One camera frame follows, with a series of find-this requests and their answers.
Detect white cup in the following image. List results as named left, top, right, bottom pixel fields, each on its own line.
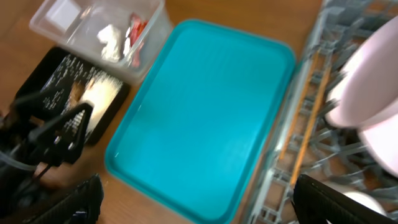
left=343, top=191, right=387, bottom=216

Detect black food waste tray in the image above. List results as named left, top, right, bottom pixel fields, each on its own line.
left=16, top=47, right=131, bottom=146

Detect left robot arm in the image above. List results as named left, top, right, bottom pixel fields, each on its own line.
left=1, top=103, right=103, bottom=223

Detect wooden chopstick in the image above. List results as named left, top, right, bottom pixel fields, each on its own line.
left=279, top=50, right=319, bottom=160
left=289, top=66, right=331, bottom=186

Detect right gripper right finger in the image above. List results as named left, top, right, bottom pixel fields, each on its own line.
left=292, top=174, right=397, bottom=224

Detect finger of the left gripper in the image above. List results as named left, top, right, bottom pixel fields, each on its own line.
left=28, top=103, right=93, bottom=166

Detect white napkin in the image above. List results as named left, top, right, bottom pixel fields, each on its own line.
left=97, top=24, right=121, bottom=63

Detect brown food scrap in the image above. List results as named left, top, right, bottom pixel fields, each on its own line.
left=68, top=82, right=85, bottom=109

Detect teal serving tray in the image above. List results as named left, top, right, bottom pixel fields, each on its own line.
left=104, top=20, right=296, bottom=223

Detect clear plastic waste bin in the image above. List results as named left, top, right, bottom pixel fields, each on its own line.
left=29, top=0, right=173, bottom=85

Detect large white plate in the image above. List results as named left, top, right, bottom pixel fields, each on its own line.
left=326, top=17, right=397, bottom=128

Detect small pink bowl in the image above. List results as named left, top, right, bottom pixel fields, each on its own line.
left=358, top=114, right=398, bottom=177

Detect grey dishwasher rack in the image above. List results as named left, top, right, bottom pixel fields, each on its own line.
left=240, top=0, right=397, bottom=223

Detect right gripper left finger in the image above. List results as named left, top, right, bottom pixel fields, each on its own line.
left=22, top=174, right=104, bottom=224

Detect red silver snack wrapper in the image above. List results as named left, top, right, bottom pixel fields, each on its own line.
left=123, top=13, right=148, bottom=68

